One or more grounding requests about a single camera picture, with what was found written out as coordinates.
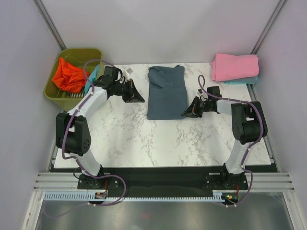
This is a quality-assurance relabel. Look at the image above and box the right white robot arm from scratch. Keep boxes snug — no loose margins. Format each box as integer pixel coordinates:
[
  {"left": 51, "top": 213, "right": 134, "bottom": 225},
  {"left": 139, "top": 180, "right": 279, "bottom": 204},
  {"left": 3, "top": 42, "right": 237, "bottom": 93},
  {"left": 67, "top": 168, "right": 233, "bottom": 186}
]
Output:
[{"left": 181, "top": 86, "right": 268, "bottom": 189}]

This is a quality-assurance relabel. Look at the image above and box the grey-blue t shirt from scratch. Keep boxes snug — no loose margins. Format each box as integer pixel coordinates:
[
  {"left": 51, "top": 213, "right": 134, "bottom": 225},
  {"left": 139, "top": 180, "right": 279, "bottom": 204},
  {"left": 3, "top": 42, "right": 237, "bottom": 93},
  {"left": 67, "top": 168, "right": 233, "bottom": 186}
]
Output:
[{"left": 147, "top": 65, "right": 188, "bottom": 120}]

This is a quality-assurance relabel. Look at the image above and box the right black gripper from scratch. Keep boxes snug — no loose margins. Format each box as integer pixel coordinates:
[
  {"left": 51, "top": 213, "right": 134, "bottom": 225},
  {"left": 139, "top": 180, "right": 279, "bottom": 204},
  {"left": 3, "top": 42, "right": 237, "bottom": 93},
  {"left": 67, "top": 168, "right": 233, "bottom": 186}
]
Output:
[{"left": 182, "top": 96, "right": 210, "bottom": 118}]

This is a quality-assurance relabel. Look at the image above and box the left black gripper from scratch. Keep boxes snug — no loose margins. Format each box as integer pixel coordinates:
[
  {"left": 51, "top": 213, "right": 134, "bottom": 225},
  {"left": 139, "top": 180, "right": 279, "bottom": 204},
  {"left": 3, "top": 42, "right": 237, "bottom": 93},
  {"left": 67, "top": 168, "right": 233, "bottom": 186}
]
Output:
[{"left": 113, "top": 79, "right": 144, "bottom": 104}]

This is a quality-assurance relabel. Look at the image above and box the olive green plastic bin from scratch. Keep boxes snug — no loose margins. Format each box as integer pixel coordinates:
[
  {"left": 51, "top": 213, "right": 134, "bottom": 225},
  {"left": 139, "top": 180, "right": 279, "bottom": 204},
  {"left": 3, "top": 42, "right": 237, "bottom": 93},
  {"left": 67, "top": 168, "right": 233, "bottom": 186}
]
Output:
[{"left": 44, "top": 48, "right": 104, "bottom": 111}]

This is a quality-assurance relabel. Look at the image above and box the left corner aluminium post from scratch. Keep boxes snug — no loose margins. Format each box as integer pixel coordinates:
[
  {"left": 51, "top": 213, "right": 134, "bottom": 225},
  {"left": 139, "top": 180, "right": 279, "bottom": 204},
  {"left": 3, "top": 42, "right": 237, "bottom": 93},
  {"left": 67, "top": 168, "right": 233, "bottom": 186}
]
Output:
[{"left": 33, "top": 0, "right": 67, "bottom": 50}]

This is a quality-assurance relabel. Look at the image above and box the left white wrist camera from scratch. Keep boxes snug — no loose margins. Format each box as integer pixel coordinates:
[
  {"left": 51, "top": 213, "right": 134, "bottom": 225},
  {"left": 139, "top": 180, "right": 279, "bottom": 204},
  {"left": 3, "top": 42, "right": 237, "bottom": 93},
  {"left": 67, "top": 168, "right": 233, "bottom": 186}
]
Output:
[{"left": 126, "top": 68, "right": 133, "bottom": 74}]

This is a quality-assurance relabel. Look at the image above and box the corner aluminium post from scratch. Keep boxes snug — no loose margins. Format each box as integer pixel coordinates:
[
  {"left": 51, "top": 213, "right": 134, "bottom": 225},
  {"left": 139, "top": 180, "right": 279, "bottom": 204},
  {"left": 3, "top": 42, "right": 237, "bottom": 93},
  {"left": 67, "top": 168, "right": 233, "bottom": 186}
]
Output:
[
  {"left": 251, "top": 0, "right": 288, "bottom": 55},
  {"left": 33, "top": 0, "right": 67, "bottom": 50}
]

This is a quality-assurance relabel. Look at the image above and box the orange t shirt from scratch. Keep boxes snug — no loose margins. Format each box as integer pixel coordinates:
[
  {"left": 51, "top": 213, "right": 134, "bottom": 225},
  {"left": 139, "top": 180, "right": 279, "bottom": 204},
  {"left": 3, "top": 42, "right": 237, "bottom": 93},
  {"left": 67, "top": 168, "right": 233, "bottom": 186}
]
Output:
[{"left": 51, "top": 57, "right": 87, "bottom": 93}]

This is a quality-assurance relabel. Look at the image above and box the aluminium rail frame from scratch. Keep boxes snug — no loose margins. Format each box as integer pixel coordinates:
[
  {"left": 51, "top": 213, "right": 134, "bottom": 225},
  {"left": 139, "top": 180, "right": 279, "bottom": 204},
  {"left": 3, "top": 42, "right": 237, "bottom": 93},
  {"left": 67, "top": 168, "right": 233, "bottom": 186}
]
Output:
[{"left": 34, "top": 99, "right": 294, "bottom": 194}]

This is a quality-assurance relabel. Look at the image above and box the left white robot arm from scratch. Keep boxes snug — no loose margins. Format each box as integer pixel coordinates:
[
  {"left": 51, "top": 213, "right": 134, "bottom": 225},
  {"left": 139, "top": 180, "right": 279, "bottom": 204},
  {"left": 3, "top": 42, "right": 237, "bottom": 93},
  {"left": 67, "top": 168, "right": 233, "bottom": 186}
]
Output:
[{"left": 56, "top": 66, "right": 145, "bottom": 188}]

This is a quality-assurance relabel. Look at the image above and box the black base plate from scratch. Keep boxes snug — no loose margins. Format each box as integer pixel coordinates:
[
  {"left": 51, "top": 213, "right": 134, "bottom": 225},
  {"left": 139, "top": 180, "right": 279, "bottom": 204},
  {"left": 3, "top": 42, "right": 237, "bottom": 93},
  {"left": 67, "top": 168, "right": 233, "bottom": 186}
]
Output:
[{"left": 77, "top": 166, "right": 248, "bottom": 197}]

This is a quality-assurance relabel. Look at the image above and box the light blue cloth in bin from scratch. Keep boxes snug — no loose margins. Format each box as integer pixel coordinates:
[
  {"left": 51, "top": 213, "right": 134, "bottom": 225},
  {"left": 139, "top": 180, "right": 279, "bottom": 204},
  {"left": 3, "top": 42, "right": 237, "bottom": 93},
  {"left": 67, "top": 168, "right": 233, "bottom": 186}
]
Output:
[{"left": 84, "top": 65, "right": 99, "bottom": 95}]

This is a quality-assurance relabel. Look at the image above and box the folded teal t shirt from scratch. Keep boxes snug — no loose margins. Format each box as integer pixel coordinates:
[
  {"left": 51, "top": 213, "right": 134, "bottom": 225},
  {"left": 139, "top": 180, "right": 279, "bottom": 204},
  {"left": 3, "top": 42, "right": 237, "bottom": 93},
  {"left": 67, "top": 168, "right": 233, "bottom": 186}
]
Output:
[{"left": 224, "top": 76, "right": 258, "bottom": 85}]

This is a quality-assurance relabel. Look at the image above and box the right corner aluminium post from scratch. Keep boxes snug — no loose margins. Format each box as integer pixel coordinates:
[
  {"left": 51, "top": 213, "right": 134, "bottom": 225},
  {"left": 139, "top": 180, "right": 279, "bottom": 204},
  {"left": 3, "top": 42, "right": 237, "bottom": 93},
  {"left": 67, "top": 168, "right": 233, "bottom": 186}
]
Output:
[{"left": 251, "top": 0, "right": 288, "bottom": 55}]

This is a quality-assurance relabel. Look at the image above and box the slotted cable duct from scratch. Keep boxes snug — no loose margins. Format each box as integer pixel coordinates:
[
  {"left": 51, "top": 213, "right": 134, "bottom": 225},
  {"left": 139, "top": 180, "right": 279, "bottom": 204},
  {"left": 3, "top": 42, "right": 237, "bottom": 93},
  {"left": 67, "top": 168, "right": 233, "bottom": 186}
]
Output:
[{"left": 44, "top": 191, "right": 239, "bottom": 202}]

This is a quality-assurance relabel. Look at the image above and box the folded pink t shirt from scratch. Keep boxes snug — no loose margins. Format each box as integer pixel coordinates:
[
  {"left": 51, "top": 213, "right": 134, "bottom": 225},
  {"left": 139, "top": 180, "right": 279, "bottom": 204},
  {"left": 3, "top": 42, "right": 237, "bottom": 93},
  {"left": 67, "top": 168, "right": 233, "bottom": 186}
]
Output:
[{"left": 211, "top": 53, "right": 260, "bottom": 82}]

